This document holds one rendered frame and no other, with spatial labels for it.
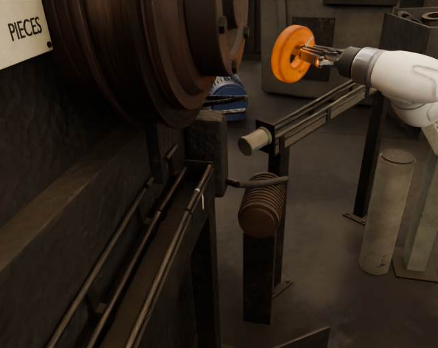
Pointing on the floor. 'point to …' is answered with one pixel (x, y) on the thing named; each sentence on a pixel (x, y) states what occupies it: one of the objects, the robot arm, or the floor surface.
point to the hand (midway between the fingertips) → (294, 48)
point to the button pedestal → (426, 210)
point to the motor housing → (260, 246)
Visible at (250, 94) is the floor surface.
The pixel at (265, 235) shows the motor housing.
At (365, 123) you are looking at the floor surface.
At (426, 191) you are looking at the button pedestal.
